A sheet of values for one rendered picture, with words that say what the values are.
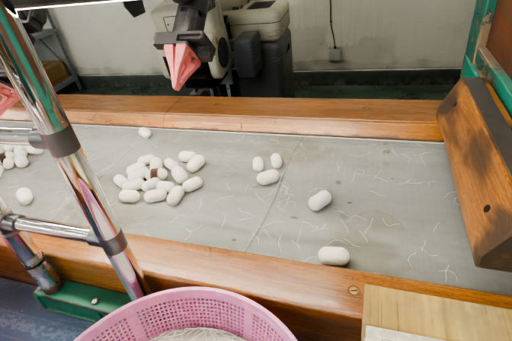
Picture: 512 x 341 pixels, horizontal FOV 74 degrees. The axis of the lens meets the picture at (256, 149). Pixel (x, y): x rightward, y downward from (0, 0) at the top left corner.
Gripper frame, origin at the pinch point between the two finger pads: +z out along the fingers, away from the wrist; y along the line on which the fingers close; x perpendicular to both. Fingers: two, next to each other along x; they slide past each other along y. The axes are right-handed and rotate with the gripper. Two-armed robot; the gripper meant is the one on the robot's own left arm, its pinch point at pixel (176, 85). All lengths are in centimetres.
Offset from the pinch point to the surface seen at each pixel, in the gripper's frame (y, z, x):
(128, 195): -1.0, 21.3, -5.1
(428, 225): 42.1, 20.0, -2.5
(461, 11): 86, -125, 156
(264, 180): 19.3, 15.9, -0.5
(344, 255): 32.2, 25.0, -9.1
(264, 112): 13.9, 0.2, 11.8
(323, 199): 28.7, 18.2, -3.0
